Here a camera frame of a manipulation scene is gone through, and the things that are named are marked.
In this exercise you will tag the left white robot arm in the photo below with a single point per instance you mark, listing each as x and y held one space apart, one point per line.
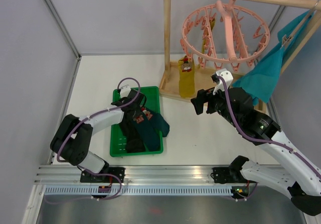
72 140

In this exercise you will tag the pink round clip hanger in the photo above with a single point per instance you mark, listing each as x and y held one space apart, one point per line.
237 50

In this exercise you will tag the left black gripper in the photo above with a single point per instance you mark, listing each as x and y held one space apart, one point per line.
138 109

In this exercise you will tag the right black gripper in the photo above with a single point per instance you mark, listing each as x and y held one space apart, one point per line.
202 95

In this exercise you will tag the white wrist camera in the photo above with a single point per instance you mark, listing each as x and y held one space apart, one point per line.
124 89
223 78

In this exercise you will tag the black sock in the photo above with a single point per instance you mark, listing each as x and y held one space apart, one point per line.
134 143

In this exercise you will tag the slotted cable duct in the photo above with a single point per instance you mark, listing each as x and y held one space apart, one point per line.
212 190

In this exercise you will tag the green plastic tray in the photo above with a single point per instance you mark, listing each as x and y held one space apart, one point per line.
118 140

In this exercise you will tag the teal cloth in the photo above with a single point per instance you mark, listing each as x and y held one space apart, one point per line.
261 81

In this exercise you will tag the metal clip hanger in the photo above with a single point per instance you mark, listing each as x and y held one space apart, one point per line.
287 39

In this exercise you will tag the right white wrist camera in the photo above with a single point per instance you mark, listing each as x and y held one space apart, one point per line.
223 78

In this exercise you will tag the wooden clothes rack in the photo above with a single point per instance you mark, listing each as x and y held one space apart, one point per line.
169 84

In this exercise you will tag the aluminium mounting rail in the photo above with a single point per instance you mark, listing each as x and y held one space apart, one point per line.
133 174

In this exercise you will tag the dark teal sock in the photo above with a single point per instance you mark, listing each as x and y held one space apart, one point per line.
157 121

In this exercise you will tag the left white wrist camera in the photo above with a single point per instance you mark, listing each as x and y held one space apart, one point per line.
124 89

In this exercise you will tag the christmas pattern sock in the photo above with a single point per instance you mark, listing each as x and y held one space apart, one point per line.
147 133

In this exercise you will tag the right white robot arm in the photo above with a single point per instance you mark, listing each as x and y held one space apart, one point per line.
301 182

